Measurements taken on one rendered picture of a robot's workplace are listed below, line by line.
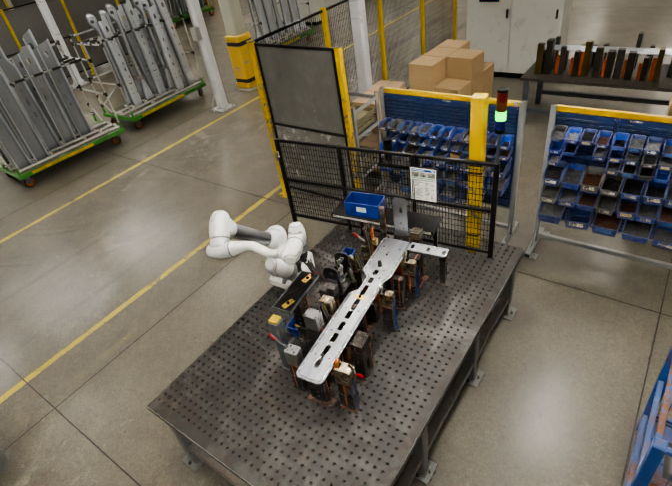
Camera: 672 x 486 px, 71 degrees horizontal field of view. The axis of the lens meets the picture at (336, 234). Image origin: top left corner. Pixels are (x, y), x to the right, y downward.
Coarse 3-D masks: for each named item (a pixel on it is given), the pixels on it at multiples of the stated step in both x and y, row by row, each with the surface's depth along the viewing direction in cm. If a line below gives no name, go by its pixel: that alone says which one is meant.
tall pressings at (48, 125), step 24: (0, 48) 712; (24, 48) 739; (48, 48) 766; (0, 72) 700; (24, 72) 768; (48, 72) 771; (0, 96) 712; (24, 96) 756; (48, 96) 782; (72, 96) 809; (0, 120) 720; (24, 120) 743; (48, 120) 812; (72, 120) 815; (24, 144) 772; (48, 144) 799
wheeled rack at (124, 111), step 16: (176, 16) 925; (80, 32) 855; (128, 32) 868; (192, 48) 954; (96, 96) 907; (160, 96) 954; (176, 96) 948; (112, 112) 910; (128, 112) 905; (144, 112) 897
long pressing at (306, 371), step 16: (384, 240) 362; (400, 240) 360; (384, 256) 347; (400, 256) 344; (368, 272) 335; (384, 272) 333; (368, 288) 322; (352, 304) 312; (368, 304) 310; (336, 320) 302; (352, 320) 301; (320, 336) 293; (320, 352) 283; (336, 352) 282; (304, 368) 276; (320, 368) 274
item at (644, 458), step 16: (656, 384) 289; (656, 400) 276; (640, 416) 317; (656, 416) 306; (640, 432) 299; (656, 432) 224; (640, 448) 291; (656, 448) 219; (640, 464) 249; (656, 464) 224; (640, 480) 237; (656, 480) 278
